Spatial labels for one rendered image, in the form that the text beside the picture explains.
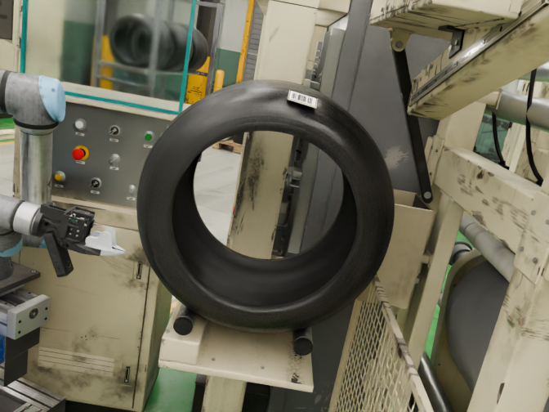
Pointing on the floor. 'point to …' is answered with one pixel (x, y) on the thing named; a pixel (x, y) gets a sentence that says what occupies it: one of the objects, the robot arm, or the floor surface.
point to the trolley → (197, 59)
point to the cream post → (265, 162)
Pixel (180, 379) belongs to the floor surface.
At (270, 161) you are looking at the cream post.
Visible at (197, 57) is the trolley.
